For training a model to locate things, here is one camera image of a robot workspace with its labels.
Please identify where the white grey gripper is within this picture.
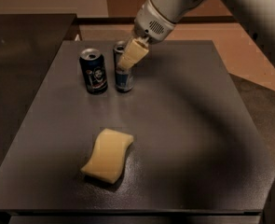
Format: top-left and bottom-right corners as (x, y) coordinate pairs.
(117, 0), (175, 70)

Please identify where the silver redbull can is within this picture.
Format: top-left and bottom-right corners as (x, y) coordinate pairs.
(113, 41), (133, 92)

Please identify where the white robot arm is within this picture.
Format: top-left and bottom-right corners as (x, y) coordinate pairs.
(118, 0), (275, 69)

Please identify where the dark blue pepsi can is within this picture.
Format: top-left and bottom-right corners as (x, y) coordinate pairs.
(79, 48), (108, 94)

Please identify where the dark side counter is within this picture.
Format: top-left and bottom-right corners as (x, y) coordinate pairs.
(0, 14), (79, 165)

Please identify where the yellow sponge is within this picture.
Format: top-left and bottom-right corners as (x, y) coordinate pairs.
(80, 129), (134, 184)

